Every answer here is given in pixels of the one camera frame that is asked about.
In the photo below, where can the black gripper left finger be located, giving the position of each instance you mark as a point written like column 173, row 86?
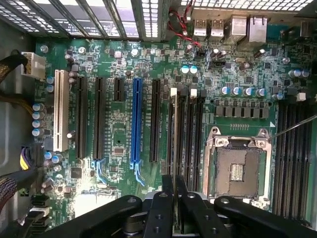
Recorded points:
column 158, row 213

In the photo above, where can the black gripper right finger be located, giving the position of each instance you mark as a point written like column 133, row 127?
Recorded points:
column 198, row 215

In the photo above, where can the black-latched RAM slot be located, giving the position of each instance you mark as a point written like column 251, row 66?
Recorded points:
column 199, row 138
column 182, row 138

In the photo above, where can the black RAM slot bank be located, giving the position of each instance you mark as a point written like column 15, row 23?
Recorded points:
column 292, row 158

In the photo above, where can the metal CPU socket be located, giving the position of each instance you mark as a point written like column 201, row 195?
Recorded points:
column 237, row 171

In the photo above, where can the long black expansion slot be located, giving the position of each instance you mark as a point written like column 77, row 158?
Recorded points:
column 99, row 116
column 81, row 116
column 155, row 119

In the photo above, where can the blue expansion slot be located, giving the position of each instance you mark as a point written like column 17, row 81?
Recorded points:
column 136, row 119

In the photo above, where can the green motherboard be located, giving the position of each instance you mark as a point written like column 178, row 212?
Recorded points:
column 119, row 124

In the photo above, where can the row of grey chokes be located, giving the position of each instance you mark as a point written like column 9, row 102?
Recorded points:
column 241, row 111

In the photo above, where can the black SATA connector block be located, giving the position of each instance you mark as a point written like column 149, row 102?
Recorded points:
column 39, row 208

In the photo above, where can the blue-topped capacitor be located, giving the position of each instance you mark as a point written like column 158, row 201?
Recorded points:
column 236, row 91
column 184, row 70
column 193, row 70
column 224, row 90
column 247, row 91
column 260, row 92

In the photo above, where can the thin metal locking lever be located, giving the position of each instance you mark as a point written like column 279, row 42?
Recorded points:
column 292, row 127

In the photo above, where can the short black expansion slot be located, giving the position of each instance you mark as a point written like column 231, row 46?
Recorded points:
column 119, row 89

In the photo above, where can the white PCI expansion slot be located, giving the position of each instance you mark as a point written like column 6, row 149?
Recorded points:
column 61, row 109

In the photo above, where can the grey metal PC case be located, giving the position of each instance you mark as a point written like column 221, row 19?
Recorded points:
column 15, row 119

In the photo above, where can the silver USB port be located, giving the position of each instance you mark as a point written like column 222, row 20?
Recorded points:
column 217, row 27
column 200, row 27

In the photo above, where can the tall silver port stack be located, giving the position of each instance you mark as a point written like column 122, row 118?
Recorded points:
column 238, row 27

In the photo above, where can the white power connector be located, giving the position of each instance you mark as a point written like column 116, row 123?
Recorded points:
column 34, row 65

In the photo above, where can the silver ethernet port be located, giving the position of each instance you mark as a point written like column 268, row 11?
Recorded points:
column 258, row 27

